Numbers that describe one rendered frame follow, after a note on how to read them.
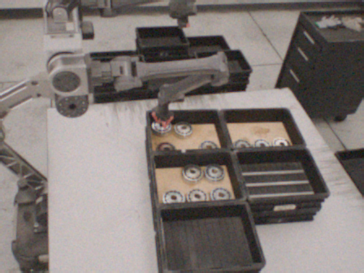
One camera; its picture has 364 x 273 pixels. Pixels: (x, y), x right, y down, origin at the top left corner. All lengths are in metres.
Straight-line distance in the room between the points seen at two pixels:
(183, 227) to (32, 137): 1.86
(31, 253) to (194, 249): 1.05
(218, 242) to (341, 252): 0.62
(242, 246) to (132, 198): 0.59
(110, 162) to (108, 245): 0.48
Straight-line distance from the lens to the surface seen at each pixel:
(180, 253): 1.66
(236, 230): 1.76
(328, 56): 3.13
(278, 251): 1.91
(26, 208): 2.55
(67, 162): 2.12
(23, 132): 3.33
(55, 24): 1.54
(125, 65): 1.41
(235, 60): 3.30
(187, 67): 1.43
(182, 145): 2.01
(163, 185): 1.83
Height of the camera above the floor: 2.29
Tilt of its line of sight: 45 degrees down
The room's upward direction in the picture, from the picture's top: 8 degrees clockwise
